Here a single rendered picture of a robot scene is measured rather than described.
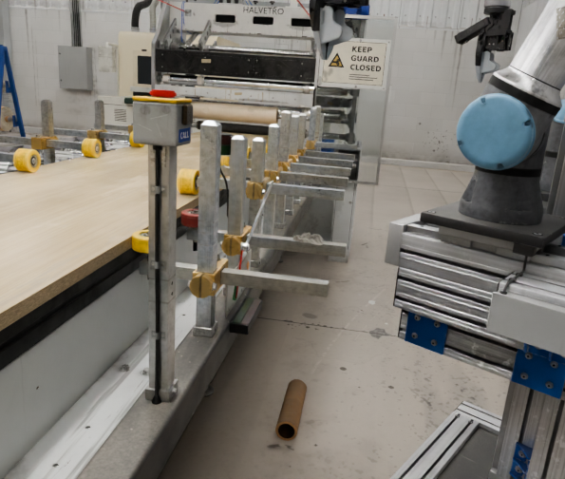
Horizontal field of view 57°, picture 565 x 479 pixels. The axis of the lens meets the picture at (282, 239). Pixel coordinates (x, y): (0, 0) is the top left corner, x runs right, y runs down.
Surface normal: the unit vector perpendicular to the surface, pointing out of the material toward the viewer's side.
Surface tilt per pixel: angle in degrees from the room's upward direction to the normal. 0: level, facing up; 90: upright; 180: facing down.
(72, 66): 90
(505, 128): 97
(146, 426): 0
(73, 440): 0
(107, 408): 0
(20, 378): 90
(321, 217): 90
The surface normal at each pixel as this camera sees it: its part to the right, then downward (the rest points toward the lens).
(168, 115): -0.16, 0.26
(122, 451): 0.07, -0.96
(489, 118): -0.59, 0.30
